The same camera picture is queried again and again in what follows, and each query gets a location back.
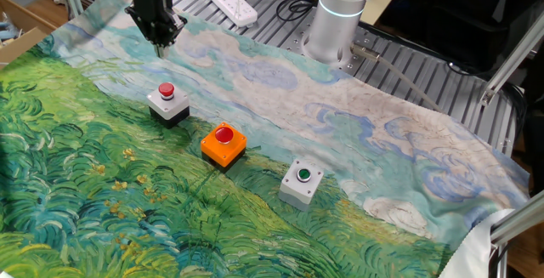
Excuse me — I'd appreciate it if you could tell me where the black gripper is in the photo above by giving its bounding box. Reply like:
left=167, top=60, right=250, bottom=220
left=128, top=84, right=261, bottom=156
left=122, top=0, right=188, bottom=60

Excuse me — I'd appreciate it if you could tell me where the white black box red button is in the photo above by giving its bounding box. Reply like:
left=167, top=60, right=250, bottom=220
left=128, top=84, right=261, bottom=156
left=146, top=82, right=191, bottom=130

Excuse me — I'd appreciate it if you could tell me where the white power strip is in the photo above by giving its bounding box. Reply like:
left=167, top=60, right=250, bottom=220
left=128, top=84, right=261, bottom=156
left=199, top=0, right=259, bottom=28

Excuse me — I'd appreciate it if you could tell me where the green blue painting print cloth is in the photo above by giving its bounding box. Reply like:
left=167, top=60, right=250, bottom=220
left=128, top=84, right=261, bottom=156
left=0, top=0, right=532, bottom=278

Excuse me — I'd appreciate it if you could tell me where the orange box red mushroom button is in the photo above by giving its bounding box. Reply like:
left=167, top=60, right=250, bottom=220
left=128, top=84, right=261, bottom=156
left=200, top=121, right=248, bottom=173

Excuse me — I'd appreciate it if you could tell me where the brown cardboard box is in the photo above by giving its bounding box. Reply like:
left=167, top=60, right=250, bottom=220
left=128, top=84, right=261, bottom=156
left=0, top=0, right=56, bottom=65

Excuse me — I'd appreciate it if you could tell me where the grey box green push button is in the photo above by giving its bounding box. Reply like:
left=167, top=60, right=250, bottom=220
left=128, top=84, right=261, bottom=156
left=278, top=158, right=325, bottom=213

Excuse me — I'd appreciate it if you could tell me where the black coiled cable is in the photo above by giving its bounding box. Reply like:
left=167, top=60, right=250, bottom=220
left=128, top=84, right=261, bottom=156
left=275, top=0, right=316, bottom=22

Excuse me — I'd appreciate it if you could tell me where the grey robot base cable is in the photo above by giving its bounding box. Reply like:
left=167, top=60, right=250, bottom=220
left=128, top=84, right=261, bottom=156
left=350, top=43, right=444, bottom=113

